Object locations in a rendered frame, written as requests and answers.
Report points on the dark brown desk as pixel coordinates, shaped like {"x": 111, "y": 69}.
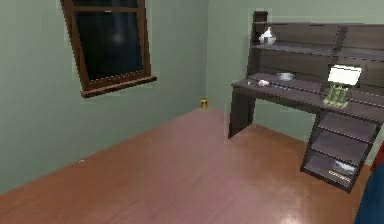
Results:
{"x": 300, "y": 96}

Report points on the small yellow box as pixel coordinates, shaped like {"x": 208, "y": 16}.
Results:
{"x": 204, "y": 103}

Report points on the small white object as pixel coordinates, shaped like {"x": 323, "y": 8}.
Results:
{"x": 263, "y": 82}

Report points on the white bowl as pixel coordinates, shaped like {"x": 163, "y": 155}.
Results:
{"x": 285, "y": 76}

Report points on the brown framed window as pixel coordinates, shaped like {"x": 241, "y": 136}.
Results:
{"x": 110, "y": 43}

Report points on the red pillow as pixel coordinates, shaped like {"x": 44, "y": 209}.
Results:
{"x": 379, "y": 156}

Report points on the blue bed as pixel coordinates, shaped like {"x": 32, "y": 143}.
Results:
{"x": 371, "y": 196}

